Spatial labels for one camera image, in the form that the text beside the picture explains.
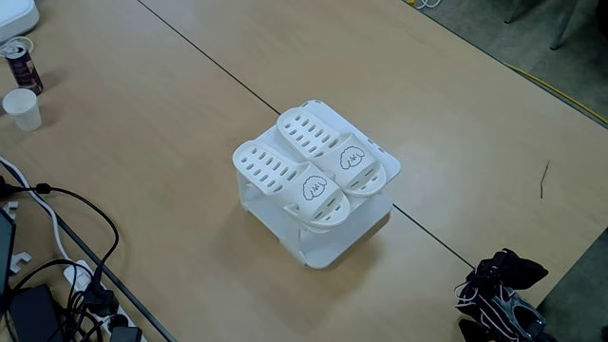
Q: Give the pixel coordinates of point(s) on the white slipper with dog print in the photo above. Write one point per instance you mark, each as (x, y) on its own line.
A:
(309, 133)
(266, 166)

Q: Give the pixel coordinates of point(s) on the white plastic shoe rack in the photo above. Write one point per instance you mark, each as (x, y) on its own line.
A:
(342, 247)

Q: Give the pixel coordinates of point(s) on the grey chair base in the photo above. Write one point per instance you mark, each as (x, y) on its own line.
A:
(565, 28)

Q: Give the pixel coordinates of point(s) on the black power plug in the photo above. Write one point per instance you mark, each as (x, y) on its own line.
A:
(100, 299)
(126, 335)

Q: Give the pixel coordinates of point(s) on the white power strip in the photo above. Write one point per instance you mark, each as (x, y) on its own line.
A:
(78, 278)

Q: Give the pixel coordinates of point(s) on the black power brick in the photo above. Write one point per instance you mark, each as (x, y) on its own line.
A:
(33, 313)

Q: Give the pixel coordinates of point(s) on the white printed plastic part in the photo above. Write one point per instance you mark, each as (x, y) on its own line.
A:
(20, 261)
(10, 209)

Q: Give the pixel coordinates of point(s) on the black laptop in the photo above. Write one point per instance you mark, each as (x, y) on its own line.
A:
(5, 252)

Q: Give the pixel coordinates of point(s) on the white paper cup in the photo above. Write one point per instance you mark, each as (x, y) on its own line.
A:
(23, 111)

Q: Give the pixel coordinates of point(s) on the purple drink can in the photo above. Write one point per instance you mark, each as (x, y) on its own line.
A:
(24, 71)

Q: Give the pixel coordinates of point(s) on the white flat device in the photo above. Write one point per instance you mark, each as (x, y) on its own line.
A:
(16, 16)

